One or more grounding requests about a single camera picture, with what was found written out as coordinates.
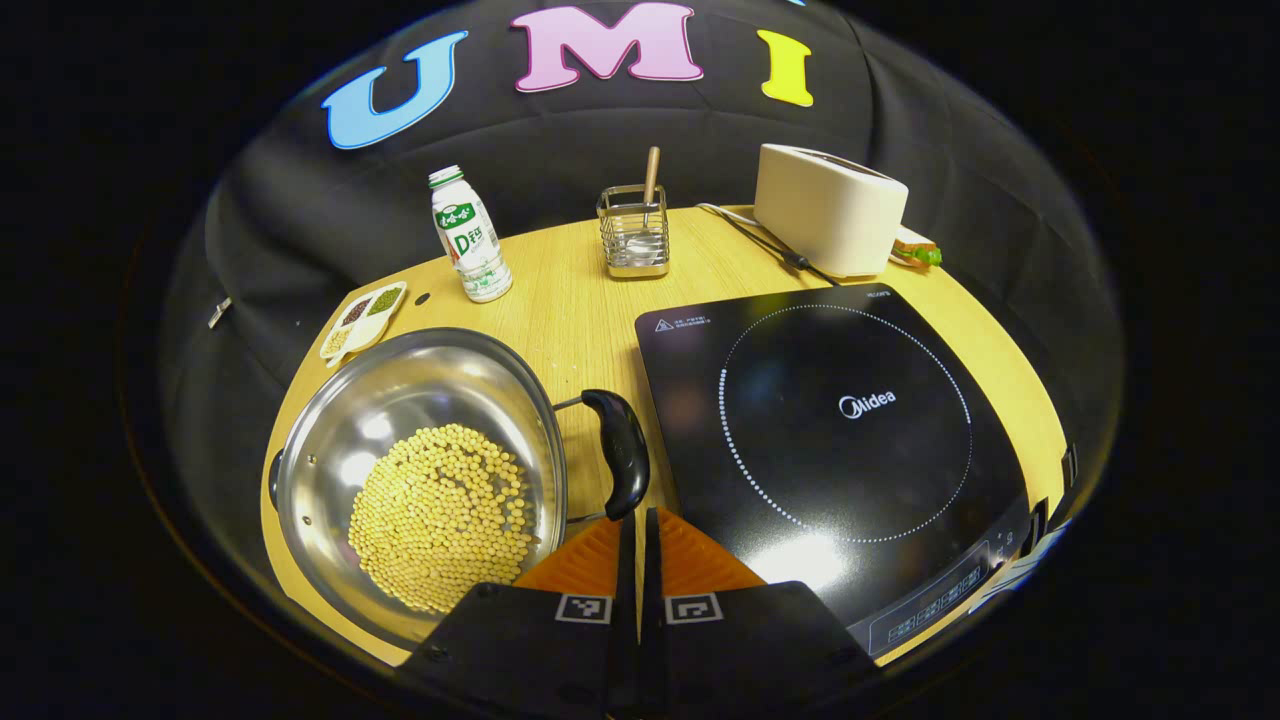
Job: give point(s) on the black induction cooktop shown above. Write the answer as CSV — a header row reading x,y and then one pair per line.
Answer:
x,y
850,450

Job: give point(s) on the white divided bean dish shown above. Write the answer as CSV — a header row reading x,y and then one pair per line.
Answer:
x,y
365,320

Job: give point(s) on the silver clip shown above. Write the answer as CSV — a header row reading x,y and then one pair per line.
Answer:
x,y
220,312

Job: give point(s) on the stainless steel pot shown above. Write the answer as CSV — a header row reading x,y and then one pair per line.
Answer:
x,y
420,390

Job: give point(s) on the black backdrop cloth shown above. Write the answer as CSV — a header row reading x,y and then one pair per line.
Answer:
x,y
560,130

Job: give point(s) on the sandwich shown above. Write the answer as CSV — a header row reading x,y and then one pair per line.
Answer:
x,y
915,250

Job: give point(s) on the white drink bottle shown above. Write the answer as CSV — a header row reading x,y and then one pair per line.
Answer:
x,y
470,250

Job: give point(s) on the pile of yellow soybeans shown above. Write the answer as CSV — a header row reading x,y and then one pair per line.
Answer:
x,y
440,520

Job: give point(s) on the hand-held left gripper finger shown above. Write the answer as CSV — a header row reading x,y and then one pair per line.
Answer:
x,y
628,580
650,580

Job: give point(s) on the white toaster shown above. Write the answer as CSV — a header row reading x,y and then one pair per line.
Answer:
x,y
830,210

